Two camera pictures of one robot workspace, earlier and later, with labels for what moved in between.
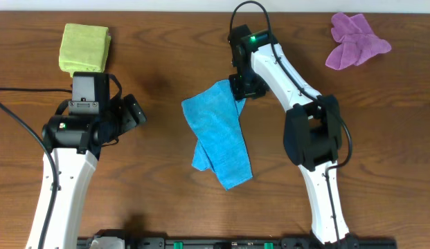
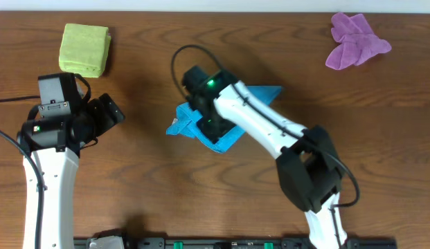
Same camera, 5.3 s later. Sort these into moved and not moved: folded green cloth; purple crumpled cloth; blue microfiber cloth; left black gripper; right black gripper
Moved: blue microfiber cloth; right black gripper; left black gripper
Not moved: purple crumpled cloth; folded green cloth
